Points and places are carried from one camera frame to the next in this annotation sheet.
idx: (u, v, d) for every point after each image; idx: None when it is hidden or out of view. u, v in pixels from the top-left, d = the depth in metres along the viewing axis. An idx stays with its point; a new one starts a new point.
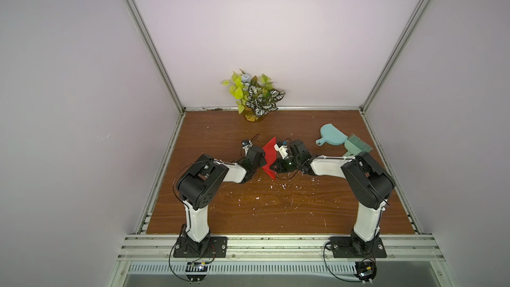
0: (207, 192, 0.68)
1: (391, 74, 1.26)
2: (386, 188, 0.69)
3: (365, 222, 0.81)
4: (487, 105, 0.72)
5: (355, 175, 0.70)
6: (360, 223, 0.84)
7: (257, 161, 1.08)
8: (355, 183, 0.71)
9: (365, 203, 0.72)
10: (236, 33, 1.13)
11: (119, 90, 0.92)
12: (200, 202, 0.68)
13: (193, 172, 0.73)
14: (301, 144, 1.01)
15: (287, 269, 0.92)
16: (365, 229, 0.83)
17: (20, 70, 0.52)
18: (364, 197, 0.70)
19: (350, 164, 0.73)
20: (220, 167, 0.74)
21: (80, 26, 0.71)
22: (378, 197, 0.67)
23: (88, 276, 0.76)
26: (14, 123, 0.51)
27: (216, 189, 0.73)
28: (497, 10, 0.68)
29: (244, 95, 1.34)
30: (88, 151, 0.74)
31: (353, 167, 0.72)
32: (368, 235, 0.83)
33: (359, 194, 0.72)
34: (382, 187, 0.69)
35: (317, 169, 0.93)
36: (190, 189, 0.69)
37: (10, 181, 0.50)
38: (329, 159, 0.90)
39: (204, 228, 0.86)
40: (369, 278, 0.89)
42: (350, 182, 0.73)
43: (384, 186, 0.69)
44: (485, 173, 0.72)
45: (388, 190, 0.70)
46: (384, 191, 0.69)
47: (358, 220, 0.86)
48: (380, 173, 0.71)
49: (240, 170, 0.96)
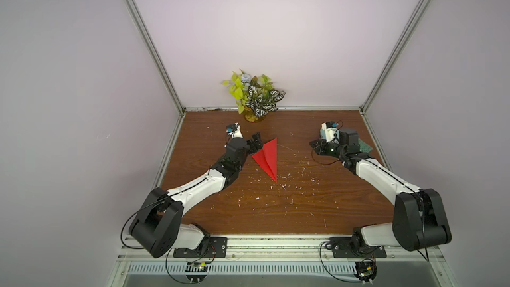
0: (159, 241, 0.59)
1: (391, 74, 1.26)
2: (438, 242, 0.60)
3: (380, 237, 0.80)
4: (486, 105, 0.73)
5: (408, 216, 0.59)
6: (374, 234, 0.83)
7: (241, 157, 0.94)
8: (404, 222, 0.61)
9: (404, 242, 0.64)
10: (235, 32, 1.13)
11: (119, 90, 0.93)
12: (153, 251, 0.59)
13: (144, 213, 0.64)
14: (354, 135, 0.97)
15: (287, 269, 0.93)
16: (373, 237, 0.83)
17: (20, 70, 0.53)
18: (407, 238, 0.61)
19: (410, 199, 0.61)
20: (172, 210, 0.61)
21: (80, 27, 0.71)
22: (424, 246, 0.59)
23: (89, 276, 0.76)
26: (13, 123, 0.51)
27: (176, 229, 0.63)
28: (497, 10, 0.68)
29: (244, 95, 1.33)
30: (89, 151, 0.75)
31: (412, 208, 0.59)
32: (371, 242, 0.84)
33: (402, 231, 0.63)
34: (432, 237, 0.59)
35: (362, 173, 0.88)
36: (144, 234, 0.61)
37: (9, 180, 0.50)
38: (381, 171, 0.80)
39: (194, 232, 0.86)
40: (369, 278, 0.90)
42: (399, 214, 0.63)
43: (435, 237, 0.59)
44: (485, 173, 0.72)
45: (437, 242, 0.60)
46: (432, 241, 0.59)
47: (374, 228, 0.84)
48: (439, 224, 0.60)
49: (218, 177, 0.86)
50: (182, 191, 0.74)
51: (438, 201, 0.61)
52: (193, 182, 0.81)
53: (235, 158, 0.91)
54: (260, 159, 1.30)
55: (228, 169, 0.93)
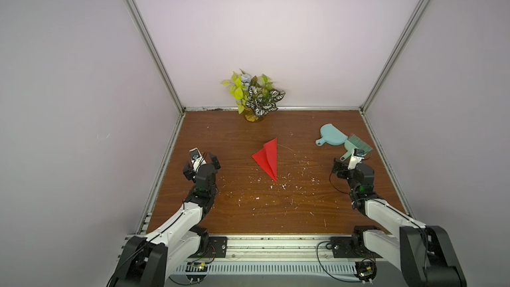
0: None
1: (391, 74, 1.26)
2: None
3: (380, 248, 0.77)
4: (487, 104, 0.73)
5: (408, 244, 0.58)
6: (376, 242, 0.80)
7: (212, 182, 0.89)
8: (406, 254, 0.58)
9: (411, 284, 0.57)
10: (235, 32, 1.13)
11: (119, 90, 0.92)
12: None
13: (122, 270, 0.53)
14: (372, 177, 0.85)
15: (287, 269, 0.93)
16: (374, 245, 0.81)
17: (22, 69, 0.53)
18: (412, 277, 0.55)
19: (413, 231, 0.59)
20: (156, 253, 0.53)
21: (80, 27, 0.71)
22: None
23: (90, 275, 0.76)
26: (14, 122, 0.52)
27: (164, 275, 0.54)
28: (497, 11, 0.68)
29: (244, 95, 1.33)
30: (89, 151, 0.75)
31: (415, 239, 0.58)
32: (371, 248, 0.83)
33: (408, 270, 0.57)
34: (440, 280, 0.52)
35: (371, 212, 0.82)
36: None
37: (10, 179, 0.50)
38: (389, 208, 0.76)
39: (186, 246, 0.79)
40: (369, 278, 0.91)
42: (403, 250, 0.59)
43: (445, 280, 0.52)
44: (486, 173, 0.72)
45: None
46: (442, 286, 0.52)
47: (376, 238, 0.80)
48: (450, 265, 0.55)
49: (195, 208, 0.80)
50: (161, 232, 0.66)
51: (445, 239, 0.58)
52: (170, 218, 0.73)
53: (207, 186, 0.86)
54: (260, 159, 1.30)
55: (202, 198, 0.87)
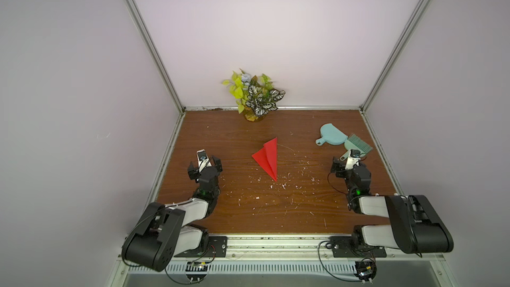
0: (165, 248, 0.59)
1: (391, 73, 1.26)
2: (435, 243, 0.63)
3: (379, 236, 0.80)
4: (486, 104, 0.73)
5: (396, 210, 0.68)
6: (374, 234, 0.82)
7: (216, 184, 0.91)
8: (396, 220, 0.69)
9: (402, 245, 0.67)
10: (235, 32, 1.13)
11: (119, 90, 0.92)
12: (157, 266, 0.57)
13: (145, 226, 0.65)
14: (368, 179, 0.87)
15: (287, 269, 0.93)
16: (372, 236, 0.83)
17: (22, 70, 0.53)
18: (403, 237, 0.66)
19: (400, 199, 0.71)
20: (174, 214, 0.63)
21: (80, 27, 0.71)
22: (419, 243, 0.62)
23: (90, 275, 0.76)
26: (13, 123, 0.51)
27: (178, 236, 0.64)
28: (497, 10, 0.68)
29: (244, 95, 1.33)
30: (89, 151, 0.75)
31: (402, 204, 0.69)
32: (371, 242, 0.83)
33: (398, 233, 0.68)
34: (426, 236, 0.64)
35: (365, 207, 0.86)
36: (142, 248, 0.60)
37: (9, 179, 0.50)
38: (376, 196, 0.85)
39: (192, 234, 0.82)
40: (369, 278, 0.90)
42: (393, 216, 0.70)
43: (430, 236, 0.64)
44: (486, 173, 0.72)
45: (434, 243, 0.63)
46: (429, 242, 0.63)
47: (374, 229, 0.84)
48: (433, 222, 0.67)
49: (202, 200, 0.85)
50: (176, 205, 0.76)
51: (427, 203, 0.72)
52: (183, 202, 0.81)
53: (210, 188, 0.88)
54: (260, 159, 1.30)
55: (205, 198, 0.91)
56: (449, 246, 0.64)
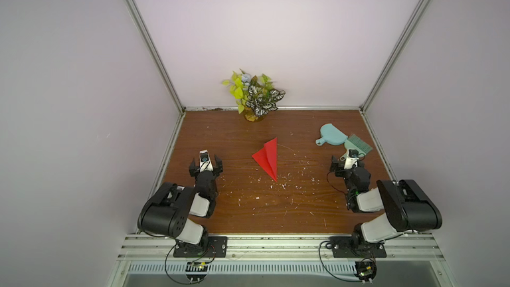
0: (179, 216, 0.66)
1: (391, 73, 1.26)
2: (426, 218, 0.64)
3: (378, 229, 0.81)
4: (486, 104, 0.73)
5: (386, 190, 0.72)
6: (373, 229, 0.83)
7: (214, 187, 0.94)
8: (387, 201, 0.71)
9: (396, 225, 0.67)
10: (235, 32, 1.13)
11: (119, 90, 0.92)
12: (172, 230, 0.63)
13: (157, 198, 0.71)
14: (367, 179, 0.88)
15: (287, 269, 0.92)
16: (372, 232, 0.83)
17: (21, 69, 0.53)
18: (395, 215, 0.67)
19: (388, 182, 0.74)
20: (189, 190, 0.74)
21: (80, 27, 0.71)
22: (410, 218, 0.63)
23: (90, 275, 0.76)
26: (12, 123, 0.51)
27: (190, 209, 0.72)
28: (496, 11, 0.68)
29: (244, 95, 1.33)
30: (89, 151, 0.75)
31: (391, 187, 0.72)
32: (371, 238, 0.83)
33: (390, 214, 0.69)
34: (418, 211, 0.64)
35: (362, 204, 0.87)
36: (159, 216, 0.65)
37: (9, 179, 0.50)
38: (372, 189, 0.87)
39: (195, 226, 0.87)
40: (369, 278, 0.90)
42: (384, 199, 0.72)
43: (421, 211, 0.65)
44: (486, 173, 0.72)
45: (426, 218, 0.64)
46: (421, 216, 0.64)
47: (372, 224, 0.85)
48: (422, 200, 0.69)
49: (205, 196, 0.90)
50: None
51: (414, 185, 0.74)
52: None
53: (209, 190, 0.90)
54: (260, 159, 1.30)
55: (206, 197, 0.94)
56: (438, 223, 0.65)
